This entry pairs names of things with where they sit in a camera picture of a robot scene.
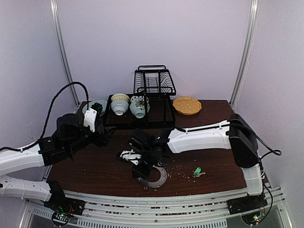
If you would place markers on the metal keyring disc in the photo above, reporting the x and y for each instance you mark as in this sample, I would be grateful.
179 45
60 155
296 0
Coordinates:
159 182

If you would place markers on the left aluminium frame post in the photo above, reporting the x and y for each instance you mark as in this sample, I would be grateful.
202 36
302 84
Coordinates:
60 40

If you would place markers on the green floral bowl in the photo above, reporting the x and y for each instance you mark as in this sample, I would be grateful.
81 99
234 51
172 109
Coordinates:
139 109

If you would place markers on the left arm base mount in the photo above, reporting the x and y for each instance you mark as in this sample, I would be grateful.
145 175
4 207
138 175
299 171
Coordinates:
65 205

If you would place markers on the black wire dish rack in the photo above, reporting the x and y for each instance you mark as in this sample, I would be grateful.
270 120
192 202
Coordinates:
155 82

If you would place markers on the yellow checked bowl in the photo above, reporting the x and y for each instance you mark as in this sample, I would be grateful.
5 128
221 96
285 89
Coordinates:
120 96

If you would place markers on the aluminium frame post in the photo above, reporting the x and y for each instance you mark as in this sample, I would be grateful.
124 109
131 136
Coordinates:
249 40
60 40

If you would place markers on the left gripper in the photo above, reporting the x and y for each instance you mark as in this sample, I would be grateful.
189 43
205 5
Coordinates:
105 137

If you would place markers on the aluminium front rail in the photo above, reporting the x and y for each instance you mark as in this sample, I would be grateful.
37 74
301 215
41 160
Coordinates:
193 211

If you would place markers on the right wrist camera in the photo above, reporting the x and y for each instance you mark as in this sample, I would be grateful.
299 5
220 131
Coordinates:
129 156

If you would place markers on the yellow dotted plate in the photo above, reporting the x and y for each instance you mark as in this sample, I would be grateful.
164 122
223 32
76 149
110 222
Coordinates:
187 105

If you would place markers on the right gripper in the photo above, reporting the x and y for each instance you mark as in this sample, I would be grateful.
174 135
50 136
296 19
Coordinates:
141 166

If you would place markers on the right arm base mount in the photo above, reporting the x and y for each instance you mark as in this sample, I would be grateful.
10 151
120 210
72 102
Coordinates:
247 203

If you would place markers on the right aluminium frame post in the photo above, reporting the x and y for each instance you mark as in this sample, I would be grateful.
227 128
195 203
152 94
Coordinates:
249 40

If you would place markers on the light blue striped bowl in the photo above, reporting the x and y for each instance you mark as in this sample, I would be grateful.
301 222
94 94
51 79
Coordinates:
119 107

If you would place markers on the light blue ceramic plate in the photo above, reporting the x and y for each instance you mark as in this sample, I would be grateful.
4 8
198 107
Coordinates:
98 105

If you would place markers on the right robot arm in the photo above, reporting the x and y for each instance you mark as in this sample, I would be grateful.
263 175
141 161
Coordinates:
234 134

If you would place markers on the white black dotted bowl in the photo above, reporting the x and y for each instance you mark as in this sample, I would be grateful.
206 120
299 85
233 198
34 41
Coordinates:
137 98

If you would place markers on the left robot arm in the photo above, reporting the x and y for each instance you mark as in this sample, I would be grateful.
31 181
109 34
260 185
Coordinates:
70 137

